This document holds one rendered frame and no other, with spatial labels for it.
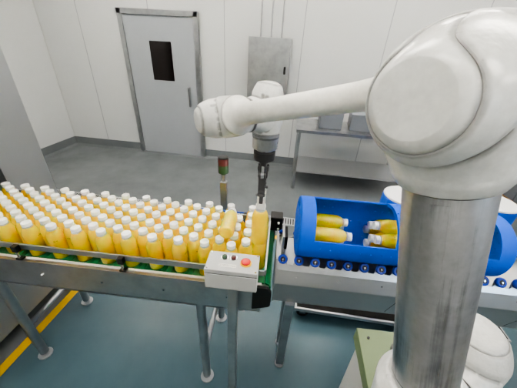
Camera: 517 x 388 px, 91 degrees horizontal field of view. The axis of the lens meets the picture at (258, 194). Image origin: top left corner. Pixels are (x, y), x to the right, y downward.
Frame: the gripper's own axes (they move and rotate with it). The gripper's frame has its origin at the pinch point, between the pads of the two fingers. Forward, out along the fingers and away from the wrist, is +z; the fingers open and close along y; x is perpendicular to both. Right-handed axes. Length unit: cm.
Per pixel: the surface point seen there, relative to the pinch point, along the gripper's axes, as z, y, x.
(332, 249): 22.5, 2.3, -31.6
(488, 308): 48, 2, -108
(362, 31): -77, 344, -107
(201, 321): 72, -6, 26
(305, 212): 10.0, 9.1, -18.6
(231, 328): 60, -14, 9
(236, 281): 26.0, -17.4, 6.4
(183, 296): 53, -6, 33
